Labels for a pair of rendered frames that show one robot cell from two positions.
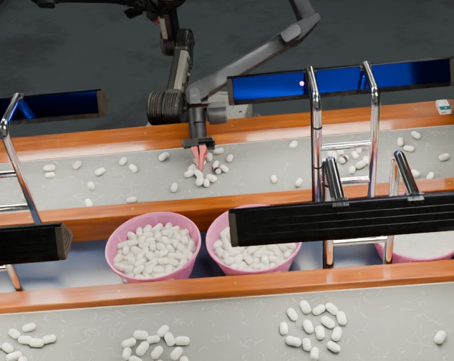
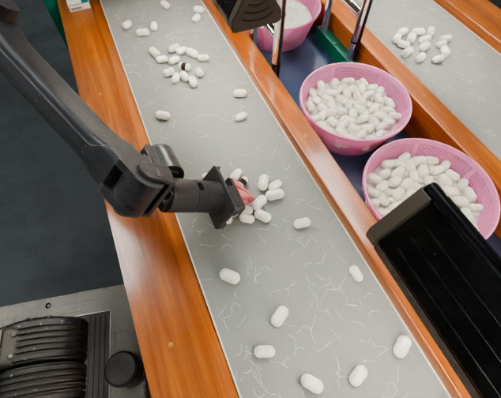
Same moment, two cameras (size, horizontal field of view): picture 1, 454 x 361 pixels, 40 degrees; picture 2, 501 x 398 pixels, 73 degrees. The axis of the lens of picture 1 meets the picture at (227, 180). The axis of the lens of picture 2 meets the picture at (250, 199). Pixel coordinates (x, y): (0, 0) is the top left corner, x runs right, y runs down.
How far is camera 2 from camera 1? 1.91 m
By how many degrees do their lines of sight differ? 70
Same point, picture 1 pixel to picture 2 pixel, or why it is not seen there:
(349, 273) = not seen: hidden behind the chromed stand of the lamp
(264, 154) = (186, 144)
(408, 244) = (291, 17)
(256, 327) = (448, 78)
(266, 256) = (365, 91)
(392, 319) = (378, 13)
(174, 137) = (175, 276)
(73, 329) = not seen: outside the picture
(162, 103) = (53, 358)
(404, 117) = (98, 29)
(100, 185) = (342, 360)
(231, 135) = not seen: hidden behind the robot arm
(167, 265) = (436, 169)
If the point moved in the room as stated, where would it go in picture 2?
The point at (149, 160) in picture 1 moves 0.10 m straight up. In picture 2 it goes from (242, 303) to (240, 287)
